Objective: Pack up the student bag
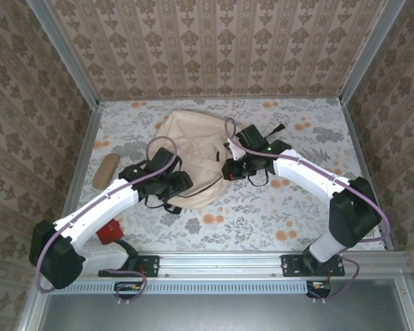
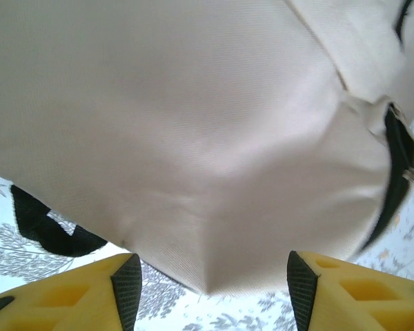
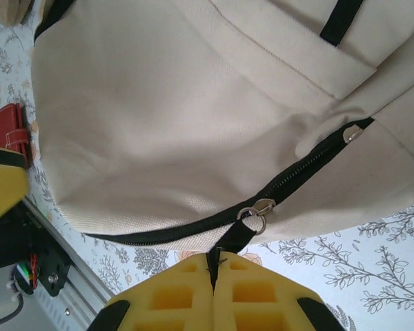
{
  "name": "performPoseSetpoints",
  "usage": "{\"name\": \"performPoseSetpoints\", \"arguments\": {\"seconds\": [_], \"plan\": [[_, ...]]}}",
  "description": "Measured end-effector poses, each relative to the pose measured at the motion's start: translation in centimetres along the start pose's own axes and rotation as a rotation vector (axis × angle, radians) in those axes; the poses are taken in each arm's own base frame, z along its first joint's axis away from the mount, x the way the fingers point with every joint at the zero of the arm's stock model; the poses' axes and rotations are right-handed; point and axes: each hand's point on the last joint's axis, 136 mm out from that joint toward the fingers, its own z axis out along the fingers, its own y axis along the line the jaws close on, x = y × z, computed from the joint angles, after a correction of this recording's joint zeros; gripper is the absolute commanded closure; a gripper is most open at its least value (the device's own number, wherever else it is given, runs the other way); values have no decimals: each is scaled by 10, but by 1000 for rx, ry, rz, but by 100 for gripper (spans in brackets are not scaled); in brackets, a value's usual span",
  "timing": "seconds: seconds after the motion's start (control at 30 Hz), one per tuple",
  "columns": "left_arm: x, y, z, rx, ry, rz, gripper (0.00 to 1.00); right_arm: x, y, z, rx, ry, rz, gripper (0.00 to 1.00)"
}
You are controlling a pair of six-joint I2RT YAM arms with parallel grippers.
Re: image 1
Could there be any beige canvas backpack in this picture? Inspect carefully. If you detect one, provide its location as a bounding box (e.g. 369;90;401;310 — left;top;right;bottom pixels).
155;110;287;217

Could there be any brown glasses case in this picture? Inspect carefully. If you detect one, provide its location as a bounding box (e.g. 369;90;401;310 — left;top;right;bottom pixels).
92;154;120;190

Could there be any red box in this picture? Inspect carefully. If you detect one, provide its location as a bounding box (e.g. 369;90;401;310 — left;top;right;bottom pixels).
95;219;124;245

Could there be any floral table cover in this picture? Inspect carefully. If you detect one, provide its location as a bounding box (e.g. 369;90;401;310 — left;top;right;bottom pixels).
67;98;387;252

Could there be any grey metal panel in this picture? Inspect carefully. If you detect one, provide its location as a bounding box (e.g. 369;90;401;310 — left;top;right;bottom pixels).
37;292;414;331

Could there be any thin black right gripper cable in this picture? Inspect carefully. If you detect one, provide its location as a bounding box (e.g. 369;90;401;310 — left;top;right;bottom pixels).
246;168;270;187

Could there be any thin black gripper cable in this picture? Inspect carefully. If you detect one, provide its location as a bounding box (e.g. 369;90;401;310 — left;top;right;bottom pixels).
246;168;270;187
144;194;170;210

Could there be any thin black left gripper cable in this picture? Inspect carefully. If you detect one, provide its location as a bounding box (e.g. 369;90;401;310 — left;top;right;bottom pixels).
144;194;170;210

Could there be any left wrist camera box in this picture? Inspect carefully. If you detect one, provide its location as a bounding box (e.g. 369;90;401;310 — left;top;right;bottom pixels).
150;147;181;173

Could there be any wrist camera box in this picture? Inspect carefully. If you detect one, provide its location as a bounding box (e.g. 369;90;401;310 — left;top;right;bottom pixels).
226;125;269;161
150;147;181;173

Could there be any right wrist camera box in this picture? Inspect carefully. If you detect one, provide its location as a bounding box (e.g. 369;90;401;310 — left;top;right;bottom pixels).
226;125;269;161

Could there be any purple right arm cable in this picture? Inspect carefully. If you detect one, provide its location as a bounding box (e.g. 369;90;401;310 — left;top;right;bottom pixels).
224;117;391;304

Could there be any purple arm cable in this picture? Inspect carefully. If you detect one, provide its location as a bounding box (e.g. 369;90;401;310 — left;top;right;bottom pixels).
35;136;179;306
224;117;391;304

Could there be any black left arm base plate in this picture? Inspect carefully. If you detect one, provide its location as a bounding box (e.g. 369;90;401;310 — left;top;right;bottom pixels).
98;254;160;278

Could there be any aluminium left side rail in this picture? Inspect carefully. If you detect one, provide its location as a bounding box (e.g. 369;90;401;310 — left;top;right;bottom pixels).
55;101;103;242

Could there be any aluminium back rail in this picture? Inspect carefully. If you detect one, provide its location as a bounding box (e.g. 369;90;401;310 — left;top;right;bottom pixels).
98;95;342;103

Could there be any aluminium mounting rail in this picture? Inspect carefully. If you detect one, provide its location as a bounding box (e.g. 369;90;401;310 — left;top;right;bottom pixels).
37;251;410;277

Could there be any aluminium right side rail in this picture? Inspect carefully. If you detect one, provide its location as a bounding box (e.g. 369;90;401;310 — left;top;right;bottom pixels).
341;98;394;251

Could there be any black connector with wires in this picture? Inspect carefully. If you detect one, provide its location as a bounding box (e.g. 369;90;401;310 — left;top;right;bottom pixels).
306;281;332;299
114;281;146;300

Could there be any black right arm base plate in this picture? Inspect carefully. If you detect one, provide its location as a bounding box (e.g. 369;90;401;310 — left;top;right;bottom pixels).
282;254;346;278

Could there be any grey slotted cable duct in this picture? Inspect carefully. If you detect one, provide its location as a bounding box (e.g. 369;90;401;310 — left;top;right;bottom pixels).
75;281;311;294

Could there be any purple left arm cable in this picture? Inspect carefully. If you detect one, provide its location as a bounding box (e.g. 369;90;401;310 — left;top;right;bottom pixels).
35;136;179;306

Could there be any aluminium right frame post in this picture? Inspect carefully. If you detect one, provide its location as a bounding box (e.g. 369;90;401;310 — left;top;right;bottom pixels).
339;0;406;104

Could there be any aluminium frame post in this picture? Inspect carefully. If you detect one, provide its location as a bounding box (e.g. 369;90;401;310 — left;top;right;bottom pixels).
27;0;100;106
339;0;406;104

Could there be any aluminium left frame post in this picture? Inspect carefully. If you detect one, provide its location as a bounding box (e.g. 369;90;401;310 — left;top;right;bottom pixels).
27;0;100;106

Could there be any aluminium left lower frame bar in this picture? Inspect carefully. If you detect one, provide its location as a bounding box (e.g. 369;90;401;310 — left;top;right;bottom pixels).
19;285;52;331

